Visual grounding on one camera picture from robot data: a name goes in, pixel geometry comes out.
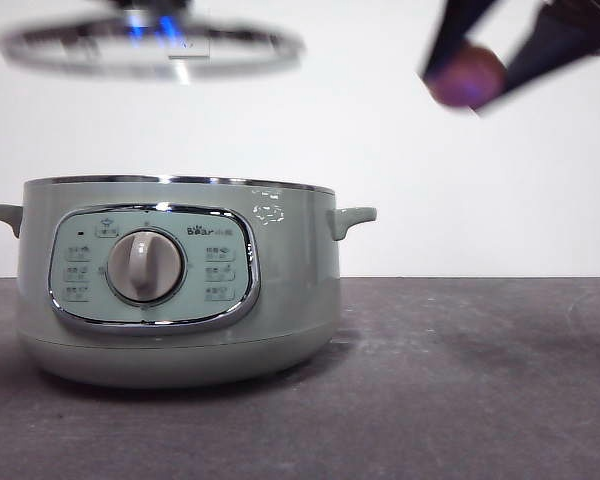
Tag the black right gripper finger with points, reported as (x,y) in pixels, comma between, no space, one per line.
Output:
(555,45)
(455,35)

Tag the brown egg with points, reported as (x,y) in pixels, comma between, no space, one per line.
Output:
(467,77)

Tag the glass lid with green knob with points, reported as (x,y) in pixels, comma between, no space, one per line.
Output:
(80,60)

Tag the green electric cooking pot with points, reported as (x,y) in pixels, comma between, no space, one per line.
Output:
(290,280)

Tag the white wall socket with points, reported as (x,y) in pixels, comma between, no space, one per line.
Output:
(192,46)

